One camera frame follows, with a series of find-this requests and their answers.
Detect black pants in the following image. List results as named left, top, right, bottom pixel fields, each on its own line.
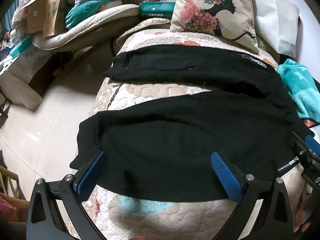
left=70, top=44, right=312, bottom=202

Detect teal white fleece blanket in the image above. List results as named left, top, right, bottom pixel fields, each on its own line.
left=276, top=59, right=319, bottom=127

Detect wooden chair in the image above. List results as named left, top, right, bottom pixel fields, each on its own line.
left=1, top=166, right=29, bottom=222

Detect heart pattern quilted bedspread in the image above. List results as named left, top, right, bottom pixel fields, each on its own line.
left=71, top=18, right=312, bottom=239

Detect white paper bag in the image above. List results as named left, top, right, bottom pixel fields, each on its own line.
left=255, top=0, right=299, bottom=58

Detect floral woman print pillow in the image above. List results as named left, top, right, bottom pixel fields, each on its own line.
left=170, top=0, right=259, bottom=54

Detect beige cushioned lounge pad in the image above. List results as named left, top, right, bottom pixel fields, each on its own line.
left=32, top=4, right=139, bottom=50

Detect teal folded cloth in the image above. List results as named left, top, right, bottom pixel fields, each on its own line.
left=65, top=0, right=113, bottom=30

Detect brown cardboard box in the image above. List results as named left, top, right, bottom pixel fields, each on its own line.
left=19, top=0, right=68, bottom=38

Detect teal tissue pack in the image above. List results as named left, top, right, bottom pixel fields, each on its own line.
left=139, top=1, right=175, bottom=18

